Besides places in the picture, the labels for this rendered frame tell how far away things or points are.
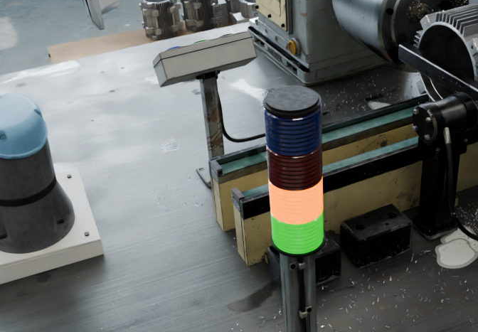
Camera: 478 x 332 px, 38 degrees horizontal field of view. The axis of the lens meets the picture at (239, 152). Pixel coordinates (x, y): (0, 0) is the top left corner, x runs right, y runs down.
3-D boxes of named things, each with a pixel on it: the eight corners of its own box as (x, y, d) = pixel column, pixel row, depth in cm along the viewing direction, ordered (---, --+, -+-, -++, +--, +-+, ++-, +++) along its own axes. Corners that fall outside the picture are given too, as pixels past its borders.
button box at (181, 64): (246, 65, 130) (238, 38, 130) (258, 57, 123) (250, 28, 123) (159, 88, 124) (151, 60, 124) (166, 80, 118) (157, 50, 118)
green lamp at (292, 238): (308, 217, 85) (307, 188, 83) (333, 245, 80) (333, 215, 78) (264, 233, 83) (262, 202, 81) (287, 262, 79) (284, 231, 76)
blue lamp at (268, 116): (305, 122, 78) (304, 86, 76) (332, 146, 73) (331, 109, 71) (257, 136, 76) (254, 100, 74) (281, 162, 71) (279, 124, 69)
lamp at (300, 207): (307, 188, 83) (306, 156, 80) (333, 215, 78) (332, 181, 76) (262, 202, 81) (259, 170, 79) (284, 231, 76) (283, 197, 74)
